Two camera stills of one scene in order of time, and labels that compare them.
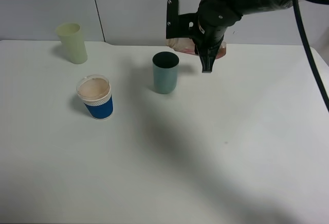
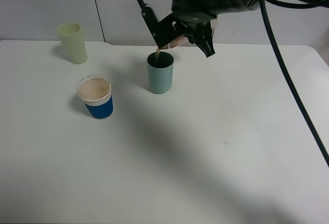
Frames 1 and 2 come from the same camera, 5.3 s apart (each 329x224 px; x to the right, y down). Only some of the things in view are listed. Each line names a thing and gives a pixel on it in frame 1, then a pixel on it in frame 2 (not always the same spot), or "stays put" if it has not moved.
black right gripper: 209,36 → 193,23
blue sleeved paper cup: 95,91 stays put
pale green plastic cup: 71,36 stays put
